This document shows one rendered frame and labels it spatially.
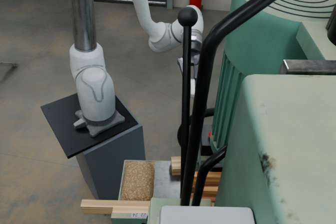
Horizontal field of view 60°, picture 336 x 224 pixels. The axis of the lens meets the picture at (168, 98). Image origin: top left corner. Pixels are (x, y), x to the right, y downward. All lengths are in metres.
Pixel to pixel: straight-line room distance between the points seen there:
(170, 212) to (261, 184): 0.06
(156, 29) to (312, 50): 1.09
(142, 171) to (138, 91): 1.68
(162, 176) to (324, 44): 0.69
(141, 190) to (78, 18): 0.77
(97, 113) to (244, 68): 1.00
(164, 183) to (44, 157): 1.43
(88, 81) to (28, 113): 1.35
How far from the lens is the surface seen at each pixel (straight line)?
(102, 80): 1.26
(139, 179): 0.85
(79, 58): 1.39
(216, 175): 0.81
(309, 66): 0.25
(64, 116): 1.50
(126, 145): 1.46
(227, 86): 0.44
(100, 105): 1.29
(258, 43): 0.37
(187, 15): 0.49
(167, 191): 0.87
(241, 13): 0.19
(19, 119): 2.52
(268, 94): 0.21
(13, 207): 2.06
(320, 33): 0.30
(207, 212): 0.20
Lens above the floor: 1.66
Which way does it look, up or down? 43 degrees down
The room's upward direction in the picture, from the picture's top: straight up
